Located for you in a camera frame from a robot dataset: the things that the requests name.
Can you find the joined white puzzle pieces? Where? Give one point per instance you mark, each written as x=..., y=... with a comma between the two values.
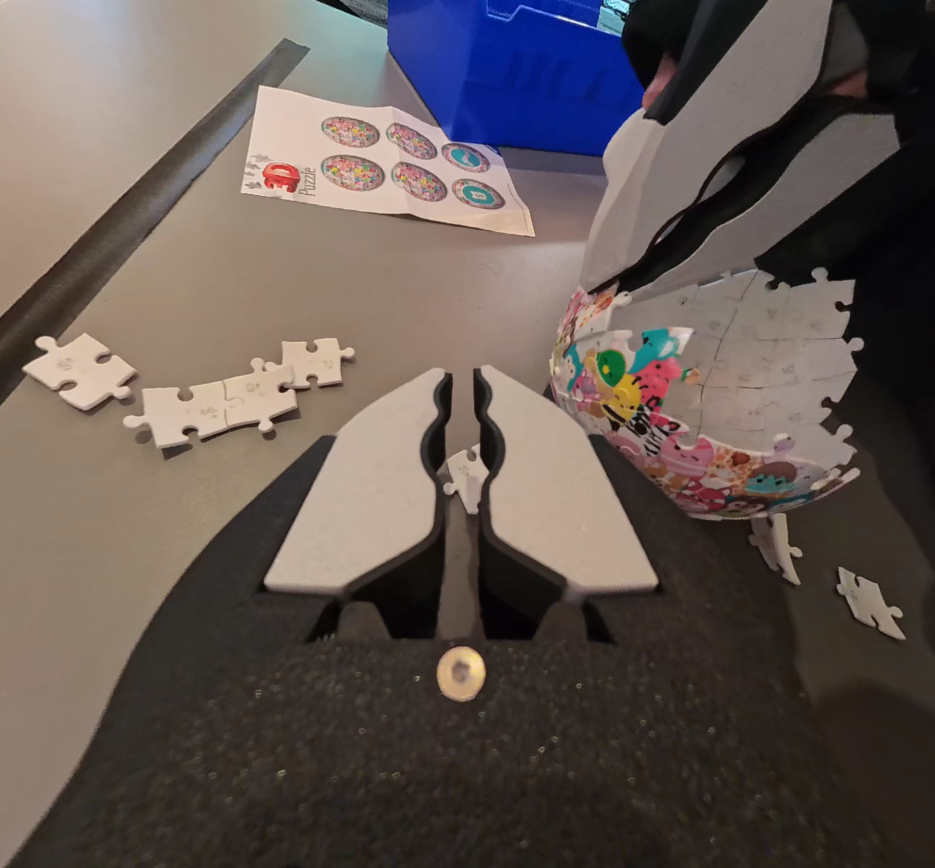
x=212, y=408

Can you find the puzzle instruction sheet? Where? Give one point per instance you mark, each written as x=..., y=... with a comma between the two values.
x=387, y=152

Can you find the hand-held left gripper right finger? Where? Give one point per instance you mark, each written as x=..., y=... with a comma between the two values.
x=570, y=510

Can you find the person's right hand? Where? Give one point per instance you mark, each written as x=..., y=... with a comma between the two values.
x=660, y=83

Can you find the blue plastic bin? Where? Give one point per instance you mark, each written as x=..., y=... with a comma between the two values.
x=511, y=57

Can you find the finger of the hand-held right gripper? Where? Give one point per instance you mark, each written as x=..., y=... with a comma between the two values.
x=803, y=181
x=716, y=101

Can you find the partly built puzzle ball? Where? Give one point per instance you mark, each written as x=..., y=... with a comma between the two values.
x=767, y=371

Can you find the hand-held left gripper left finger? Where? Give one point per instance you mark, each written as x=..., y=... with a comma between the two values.
x=365, y=510

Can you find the white puzzle piece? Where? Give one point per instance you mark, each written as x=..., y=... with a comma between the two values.
x=314, y=364
x=778, y=547
x=467, y=477
x=869, y=601
x=77, y=371

